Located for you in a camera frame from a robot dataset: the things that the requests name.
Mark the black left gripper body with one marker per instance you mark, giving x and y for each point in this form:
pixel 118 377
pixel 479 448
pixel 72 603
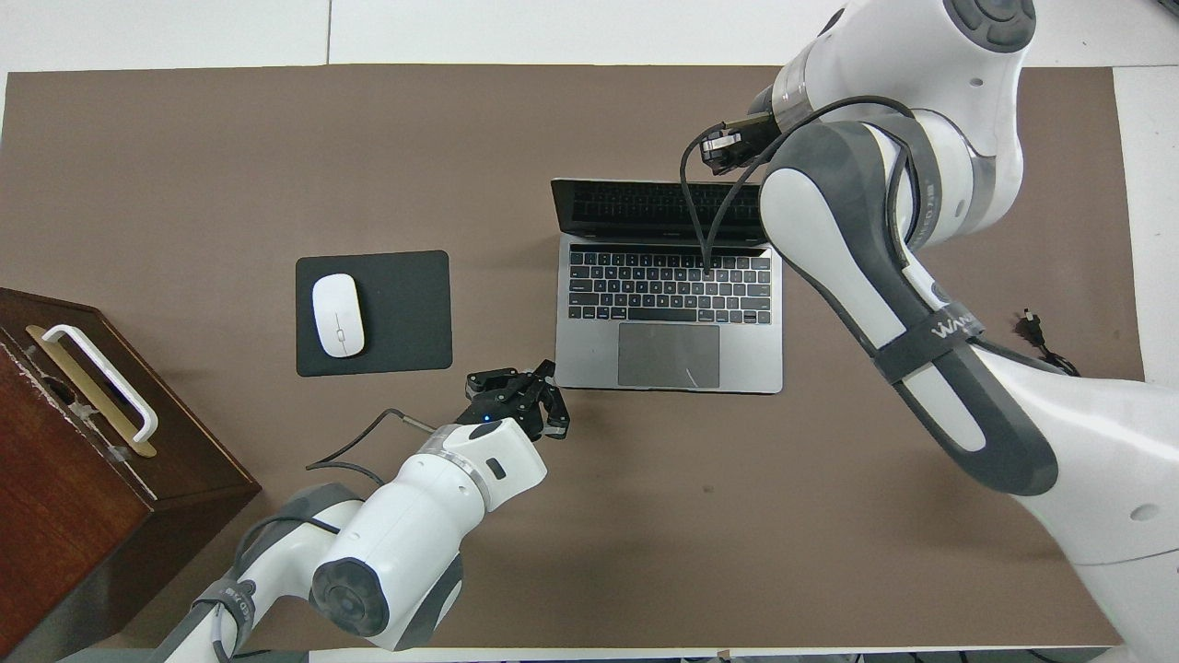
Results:
pixel 507 405

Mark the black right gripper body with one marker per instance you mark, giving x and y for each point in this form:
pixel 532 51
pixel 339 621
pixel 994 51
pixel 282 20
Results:
pixel 757 127

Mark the grey aluminium laptop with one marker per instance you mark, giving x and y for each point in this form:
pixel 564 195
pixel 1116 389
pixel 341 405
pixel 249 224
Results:
pixel 589 368

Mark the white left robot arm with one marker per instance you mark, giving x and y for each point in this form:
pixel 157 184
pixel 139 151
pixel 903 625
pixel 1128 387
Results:
pixel 414 525

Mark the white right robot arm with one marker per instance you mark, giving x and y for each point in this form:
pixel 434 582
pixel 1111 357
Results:
pixel 921 55

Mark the black mouse pad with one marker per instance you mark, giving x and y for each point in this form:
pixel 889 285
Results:
pixel 405 313

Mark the white computer mouse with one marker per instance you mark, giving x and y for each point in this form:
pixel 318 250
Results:
pixel 338 313

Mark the brown table mat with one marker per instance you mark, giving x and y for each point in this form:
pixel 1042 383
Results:
pixel 230 157

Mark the dark brown wooden box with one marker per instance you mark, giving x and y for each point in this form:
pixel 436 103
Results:
pixel 74 488

